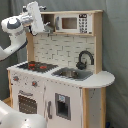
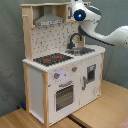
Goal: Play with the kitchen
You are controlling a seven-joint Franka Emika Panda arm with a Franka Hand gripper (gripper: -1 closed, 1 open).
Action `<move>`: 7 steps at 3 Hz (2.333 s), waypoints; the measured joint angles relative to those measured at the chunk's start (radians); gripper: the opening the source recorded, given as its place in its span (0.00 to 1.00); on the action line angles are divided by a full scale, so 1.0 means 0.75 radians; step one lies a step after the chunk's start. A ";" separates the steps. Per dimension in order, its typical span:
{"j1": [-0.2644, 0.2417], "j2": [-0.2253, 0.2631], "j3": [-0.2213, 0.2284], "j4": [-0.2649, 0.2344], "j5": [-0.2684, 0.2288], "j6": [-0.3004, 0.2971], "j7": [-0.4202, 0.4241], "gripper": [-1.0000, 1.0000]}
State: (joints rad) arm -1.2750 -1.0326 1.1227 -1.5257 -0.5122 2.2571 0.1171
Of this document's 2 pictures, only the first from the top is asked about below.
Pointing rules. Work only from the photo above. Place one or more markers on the wooden toy kitchen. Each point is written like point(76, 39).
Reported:
point(72, 50)

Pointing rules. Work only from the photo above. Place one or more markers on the metal toy sink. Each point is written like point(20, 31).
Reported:
point(73, 74)

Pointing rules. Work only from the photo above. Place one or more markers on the red right stove knob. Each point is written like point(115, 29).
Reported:
point(34, 83)

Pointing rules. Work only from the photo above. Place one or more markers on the white cabinet door dispenser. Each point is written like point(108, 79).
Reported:
point(63, 105)

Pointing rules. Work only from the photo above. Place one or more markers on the red stove knob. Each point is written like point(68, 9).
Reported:
point(15, 78)
point(34, 83)

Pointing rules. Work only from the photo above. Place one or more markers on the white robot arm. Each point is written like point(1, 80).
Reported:
point(15, 27)

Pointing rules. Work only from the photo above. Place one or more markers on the white toy microwave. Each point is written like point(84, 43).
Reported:
point(74, 23)

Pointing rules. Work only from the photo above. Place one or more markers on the red left stove knob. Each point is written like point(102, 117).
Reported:
point(15, 78)

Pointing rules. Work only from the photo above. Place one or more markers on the grey range hood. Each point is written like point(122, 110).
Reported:
point(49, 21)

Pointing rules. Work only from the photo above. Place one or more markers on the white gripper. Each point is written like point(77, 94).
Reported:
point(31, 17)

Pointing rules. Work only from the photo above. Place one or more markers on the white oven door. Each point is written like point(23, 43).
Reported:
point(27, 101)

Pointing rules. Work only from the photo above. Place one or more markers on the black stovetop red burners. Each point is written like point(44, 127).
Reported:
point(37, 66)

